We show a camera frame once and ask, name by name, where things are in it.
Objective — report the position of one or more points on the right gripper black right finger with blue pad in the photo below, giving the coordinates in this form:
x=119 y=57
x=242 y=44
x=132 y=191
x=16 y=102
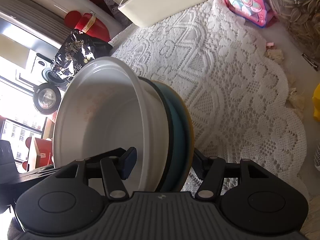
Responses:
x=216 y=175

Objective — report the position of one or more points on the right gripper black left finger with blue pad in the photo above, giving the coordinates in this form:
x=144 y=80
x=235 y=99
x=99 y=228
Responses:
x=112 y=167

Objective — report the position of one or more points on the cream bowl yellow rim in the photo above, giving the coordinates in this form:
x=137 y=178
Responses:
x=189 y=137

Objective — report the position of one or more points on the blue enamel bowl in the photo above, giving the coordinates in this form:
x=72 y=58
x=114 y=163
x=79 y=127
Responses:
x=175 y=160

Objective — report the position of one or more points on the white bowl orange logo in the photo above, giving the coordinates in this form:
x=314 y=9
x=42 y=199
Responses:
x=106 y=106

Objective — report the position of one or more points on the white lace tablecloth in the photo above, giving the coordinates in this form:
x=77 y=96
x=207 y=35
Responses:
x=235 y=95

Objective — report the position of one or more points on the black frying pan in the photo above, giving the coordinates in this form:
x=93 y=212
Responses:
x=46 y=98

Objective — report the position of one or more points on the white toy microphone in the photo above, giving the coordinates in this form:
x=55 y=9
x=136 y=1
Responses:
x=316 y=159

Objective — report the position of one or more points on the black tea package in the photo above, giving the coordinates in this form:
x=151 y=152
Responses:
x=77 y=50

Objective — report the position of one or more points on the yellow rubber duck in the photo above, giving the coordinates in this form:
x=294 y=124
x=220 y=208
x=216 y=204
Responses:
x=316 y=103

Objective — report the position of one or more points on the red lidded jar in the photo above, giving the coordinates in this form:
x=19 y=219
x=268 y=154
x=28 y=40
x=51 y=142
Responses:
x=87 y=23

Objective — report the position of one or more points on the pink marshmallow bag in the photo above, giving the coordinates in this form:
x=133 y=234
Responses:
x=258 y=12

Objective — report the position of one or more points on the glass sunflower seed jar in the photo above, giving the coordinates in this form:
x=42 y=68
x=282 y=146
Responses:
x=301 y=19

